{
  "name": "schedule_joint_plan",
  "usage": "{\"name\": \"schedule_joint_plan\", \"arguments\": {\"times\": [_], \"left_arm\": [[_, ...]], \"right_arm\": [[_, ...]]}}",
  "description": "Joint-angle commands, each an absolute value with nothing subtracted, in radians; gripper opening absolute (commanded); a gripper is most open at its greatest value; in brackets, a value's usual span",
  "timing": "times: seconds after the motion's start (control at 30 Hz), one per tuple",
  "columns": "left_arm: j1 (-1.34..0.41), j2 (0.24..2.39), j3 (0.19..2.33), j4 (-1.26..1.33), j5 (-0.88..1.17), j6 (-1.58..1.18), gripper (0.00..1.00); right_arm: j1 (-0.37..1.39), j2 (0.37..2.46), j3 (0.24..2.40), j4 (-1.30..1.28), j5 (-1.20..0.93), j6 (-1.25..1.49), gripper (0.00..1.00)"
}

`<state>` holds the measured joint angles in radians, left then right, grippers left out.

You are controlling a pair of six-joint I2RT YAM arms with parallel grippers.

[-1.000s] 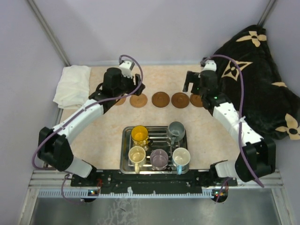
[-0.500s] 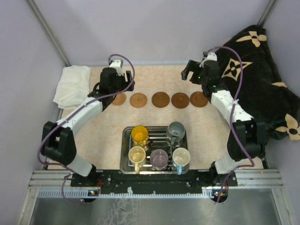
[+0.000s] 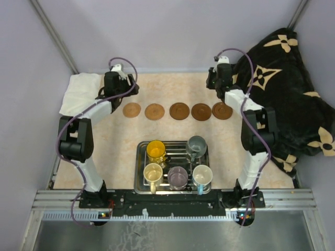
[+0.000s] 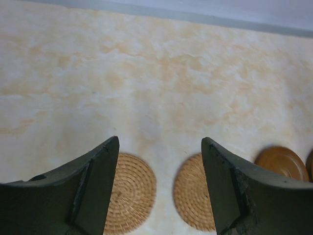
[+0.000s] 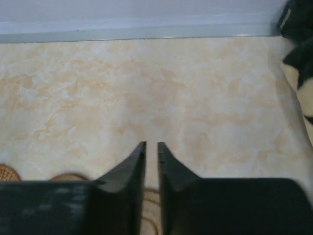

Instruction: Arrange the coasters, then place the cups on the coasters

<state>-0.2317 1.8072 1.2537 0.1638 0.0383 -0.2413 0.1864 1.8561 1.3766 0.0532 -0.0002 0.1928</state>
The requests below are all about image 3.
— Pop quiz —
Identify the woven rattan coaster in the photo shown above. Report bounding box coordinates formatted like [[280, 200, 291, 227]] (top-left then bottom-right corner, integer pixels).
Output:
[[122, 102, 141, 118], [144, 103, 165, 121]]

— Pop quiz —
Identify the dark wooden coaster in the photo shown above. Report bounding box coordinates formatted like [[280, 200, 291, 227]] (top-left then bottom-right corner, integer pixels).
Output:
[[170, 102, 189, 120], [191, 103, 212, 121], [212, 102, 233, 120]]

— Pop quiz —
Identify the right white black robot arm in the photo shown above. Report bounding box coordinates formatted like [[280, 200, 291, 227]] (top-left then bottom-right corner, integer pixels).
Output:
[[206, 56, 278, 207]]

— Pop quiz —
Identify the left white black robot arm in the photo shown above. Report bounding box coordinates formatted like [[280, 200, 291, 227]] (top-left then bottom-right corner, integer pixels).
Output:
[[56, 70, 139, 208]]

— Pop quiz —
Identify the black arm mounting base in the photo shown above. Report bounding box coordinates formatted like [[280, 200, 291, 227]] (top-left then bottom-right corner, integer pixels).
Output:
[[79, 186, 265, 225]]

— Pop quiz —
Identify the yellow glass cup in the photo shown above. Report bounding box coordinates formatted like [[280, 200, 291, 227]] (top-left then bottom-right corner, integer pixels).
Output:
[[146, 140, 168, 164]]

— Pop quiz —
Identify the white folded towel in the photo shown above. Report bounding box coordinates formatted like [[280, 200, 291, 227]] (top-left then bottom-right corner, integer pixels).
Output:
[[59, 73, 102, 117]]

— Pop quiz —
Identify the black floral blanket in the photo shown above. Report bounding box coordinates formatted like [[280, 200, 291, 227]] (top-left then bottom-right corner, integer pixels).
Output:
[[232, 28, 334, 177]]

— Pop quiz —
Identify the grey ceramic mug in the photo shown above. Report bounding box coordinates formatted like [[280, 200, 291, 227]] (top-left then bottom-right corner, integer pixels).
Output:
[[186, 135, 207, 163]]

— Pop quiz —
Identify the stainless steel tray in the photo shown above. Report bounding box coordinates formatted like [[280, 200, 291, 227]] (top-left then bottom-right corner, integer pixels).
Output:
[[133, 140, 212, 195]]

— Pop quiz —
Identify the cream ceramic mug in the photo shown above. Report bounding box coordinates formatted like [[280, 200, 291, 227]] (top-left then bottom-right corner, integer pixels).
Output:
[[143, 163, 163, 194]]

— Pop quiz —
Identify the purple ceramic mug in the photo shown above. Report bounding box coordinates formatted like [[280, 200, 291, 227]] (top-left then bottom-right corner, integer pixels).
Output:
[[167, 166, 188, 190]]

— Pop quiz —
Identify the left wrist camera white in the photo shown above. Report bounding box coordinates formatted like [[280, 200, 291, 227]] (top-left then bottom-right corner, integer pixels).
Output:
[[110, 63, 127, 79]]

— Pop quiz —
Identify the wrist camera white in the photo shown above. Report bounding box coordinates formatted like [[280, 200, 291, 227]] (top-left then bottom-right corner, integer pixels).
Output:
[[217, 55, 230, 65], [110, 63, 127, 79]]

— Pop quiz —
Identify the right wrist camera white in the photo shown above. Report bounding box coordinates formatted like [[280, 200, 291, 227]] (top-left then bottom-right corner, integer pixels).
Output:
[[217, 55, 230, 65]]

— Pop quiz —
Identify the white mug blue handle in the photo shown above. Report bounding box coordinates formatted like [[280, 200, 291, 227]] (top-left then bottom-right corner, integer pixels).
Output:
[[192, 165, 213, 195]]

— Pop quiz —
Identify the aluminium frame rail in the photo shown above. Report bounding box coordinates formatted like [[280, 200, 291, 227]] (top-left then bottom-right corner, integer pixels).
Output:
[[31, 189, 316, 223]]

